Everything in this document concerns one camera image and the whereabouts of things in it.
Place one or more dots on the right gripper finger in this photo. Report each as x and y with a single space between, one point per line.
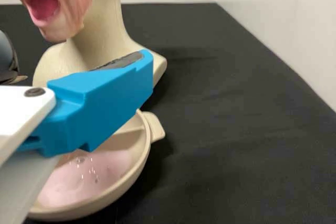
105 103

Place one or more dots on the beige divided bowl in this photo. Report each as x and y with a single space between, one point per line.
123 166

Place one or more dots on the dummy head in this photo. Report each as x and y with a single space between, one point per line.
105 11

